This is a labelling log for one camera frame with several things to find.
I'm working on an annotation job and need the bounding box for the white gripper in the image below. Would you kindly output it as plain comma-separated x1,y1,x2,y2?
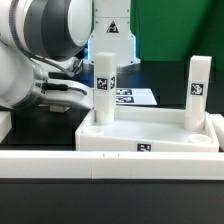
41,79,94,109

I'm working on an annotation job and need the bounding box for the white desk tabletop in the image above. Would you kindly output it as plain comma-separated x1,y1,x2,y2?
75,106,219,152

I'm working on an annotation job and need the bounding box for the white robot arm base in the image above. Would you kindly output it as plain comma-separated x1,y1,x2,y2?
84,0,140,67

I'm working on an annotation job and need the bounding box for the fiducial marker sheet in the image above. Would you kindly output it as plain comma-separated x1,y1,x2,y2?
116,88,157,105

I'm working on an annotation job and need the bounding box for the white left fence block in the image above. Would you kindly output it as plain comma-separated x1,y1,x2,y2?
0,111,12,144

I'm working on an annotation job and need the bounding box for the white fence block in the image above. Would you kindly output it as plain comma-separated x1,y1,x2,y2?
0,111,12,144
211,114,224,151

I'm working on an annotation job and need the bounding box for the white front fence bar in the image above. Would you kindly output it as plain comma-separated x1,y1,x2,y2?
0,150,224,180

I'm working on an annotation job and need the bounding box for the white right fence block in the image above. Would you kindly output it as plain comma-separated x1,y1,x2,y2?
211,114,224,151

